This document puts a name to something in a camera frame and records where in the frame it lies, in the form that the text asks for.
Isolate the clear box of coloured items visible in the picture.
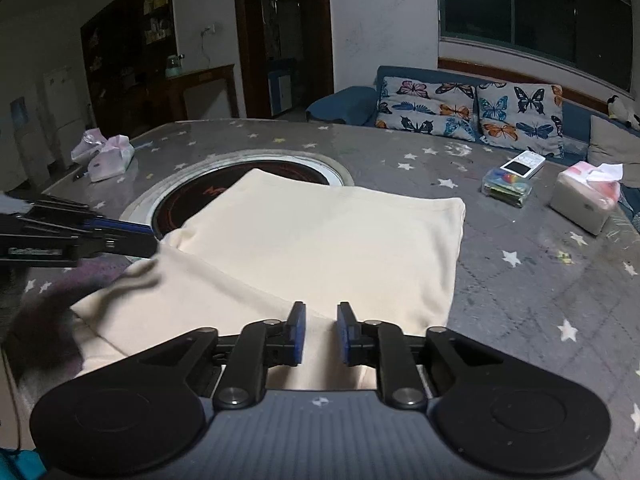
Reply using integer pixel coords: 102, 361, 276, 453
480, 168, 532, 208

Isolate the dark wooden doorway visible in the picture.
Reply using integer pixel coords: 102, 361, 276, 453
234, 0, 334, 118

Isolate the left butterfly pillow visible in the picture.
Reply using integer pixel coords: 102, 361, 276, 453
374, 76, 480, 142

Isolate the teal jacket sleeve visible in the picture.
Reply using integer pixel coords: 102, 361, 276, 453
0, 448, 47, 480

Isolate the black white plush toy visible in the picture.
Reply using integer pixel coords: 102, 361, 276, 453
606, 94, 640, 131

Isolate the butterfly pillow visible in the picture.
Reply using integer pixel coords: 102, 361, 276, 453
476, 82, 564, 158
374, 76, 480, 142

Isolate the cream sweatshirt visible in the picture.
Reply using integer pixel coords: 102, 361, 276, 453
73, 170, 465, 390

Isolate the white remote control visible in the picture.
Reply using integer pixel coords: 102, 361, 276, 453
501, 151, 546, 179

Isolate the white refrigerator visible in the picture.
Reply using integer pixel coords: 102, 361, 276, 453
43, 66, 85, 167

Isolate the glass kettle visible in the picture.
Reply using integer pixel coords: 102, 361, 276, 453
165, 54, 184, 78

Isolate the dark wooden shelf cabinet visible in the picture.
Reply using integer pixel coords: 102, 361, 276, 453
80, 0, 178, 138

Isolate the blue corner sofa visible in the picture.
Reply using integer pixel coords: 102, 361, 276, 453
306, 66, 639, 224

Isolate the grey cushion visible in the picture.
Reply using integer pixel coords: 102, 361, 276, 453
587, 115, 640, 188

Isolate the right butterfly pillow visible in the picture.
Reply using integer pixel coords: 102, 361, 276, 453
476, 82, 564, 158

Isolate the white tissue box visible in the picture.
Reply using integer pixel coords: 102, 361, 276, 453
550, 162, 624, 235

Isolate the pink tissue packet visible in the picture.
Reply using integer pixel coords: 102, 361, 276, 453
70, 128, 134, 183

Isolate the round induction hotplate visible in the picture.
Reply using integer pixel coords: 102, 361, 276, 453
120, 150, 354, 238

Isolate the dark window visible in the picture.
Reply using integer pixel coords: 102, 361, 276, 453
439, 0, 634, 91

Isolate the wooden side table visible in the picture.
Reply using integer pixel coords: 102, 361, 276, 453
163, 64, 240, 122

